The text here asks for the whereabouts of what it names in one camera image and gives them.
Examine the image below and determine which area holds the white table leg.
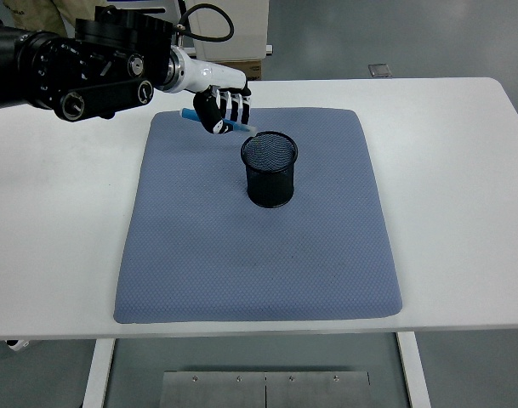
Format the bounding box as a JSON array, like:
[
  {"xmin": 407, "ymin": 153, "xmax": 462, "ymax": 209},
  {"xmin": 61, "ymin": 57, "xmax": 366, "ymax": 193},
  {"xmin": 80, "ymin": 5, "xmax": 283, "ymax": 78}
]
[
  {"xmin": 396, "ymin": 331, "xmax": 432, "ymax": 408},
  {"xmin": 80, "ymin": 337, "xmax": 116, "ymax": 408}
]

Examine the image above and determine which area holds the black mesh pen holder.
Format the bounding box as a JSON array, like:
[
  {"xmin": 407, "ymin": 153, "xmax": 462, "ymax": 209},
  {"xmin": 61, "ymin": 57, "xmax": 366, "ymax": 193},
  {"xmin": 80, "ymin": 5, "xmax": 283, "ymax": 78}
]
[{"xmin": 240, "ymin": 130, "xmax": 299, "ymax": 209}]

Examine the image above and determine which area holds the blue-grey textured mat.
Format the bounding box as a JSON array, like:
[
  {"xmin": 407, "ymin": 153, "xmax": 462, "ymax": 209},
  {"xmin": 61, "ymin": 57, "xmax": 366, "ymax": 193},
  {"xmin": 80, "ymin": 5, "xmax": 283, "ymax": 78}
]
[{"xmin": 113, "ymin": 107, "xmax": 404, "ymax": 325}]

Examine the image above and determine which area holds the white cabinet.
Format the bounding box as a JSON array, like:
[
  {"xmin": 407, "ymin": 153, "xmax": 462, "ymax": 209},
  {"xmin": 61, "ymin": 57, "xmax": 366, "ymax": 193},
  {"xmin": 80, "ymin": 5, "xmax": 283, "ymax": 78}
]
[{"xmin": 179, "ymin": 0, "xmax": 276, "ymax": 62}]

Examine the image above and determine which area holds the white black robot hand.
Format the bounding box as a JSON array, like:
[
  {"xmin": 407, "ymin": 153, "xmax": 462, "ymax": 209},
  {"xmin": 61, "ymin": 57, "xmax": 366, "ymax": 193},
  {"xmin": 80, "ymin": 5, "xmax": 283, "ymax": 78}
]
[{"xmin": 182, "ymin": 57, "xmax": 254, "ymax": 137}]

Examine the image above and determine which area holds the blue marker pen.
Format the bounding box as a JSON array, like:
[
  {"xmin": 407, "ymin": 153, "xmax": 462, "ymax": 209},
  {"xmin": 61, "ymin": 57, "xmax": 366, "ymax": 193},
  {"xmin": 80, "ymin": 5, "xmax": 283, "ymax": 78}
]
[{"xmin": 179, "ymin": 107, "xmax": 258, "ymax": 137}]

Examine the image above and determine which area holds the person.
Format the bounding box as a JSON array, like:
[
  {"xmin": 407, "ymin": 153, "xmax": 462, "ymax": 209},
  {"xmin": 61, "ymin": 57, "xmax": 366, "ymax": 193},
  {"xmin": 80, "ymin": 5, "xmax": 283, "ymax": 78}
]
[{"xmin": 3, "ymin": 0, "xmax": 111, "ymax": 38}]

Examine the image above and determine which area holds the brown cardboard box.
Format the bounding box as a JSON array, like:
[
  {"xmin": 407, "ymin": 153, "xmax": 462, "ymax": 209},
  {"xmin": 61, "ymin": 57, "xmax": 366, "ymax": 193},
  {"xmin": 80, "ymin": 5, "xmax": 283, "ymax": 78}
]
[{"xmin": 222, "ymin": 59, "xmax": 264, "ymax": 82}]

